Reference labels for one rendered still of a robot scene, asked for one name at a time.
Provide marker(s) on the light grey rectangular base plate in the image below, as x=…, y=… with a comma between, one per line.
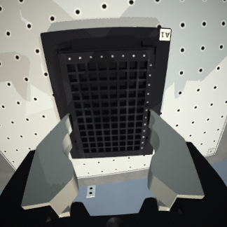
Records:
x=195, y=93

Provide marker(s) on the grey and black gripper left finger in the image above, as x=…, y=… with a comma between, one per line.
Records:
x=44, y=185

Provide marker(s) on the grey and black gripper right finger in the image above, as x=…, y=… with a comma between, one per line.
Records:
x=181, y=178

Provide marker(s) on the black well plate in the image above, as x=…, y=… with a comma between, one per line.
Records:
x=92, y=79

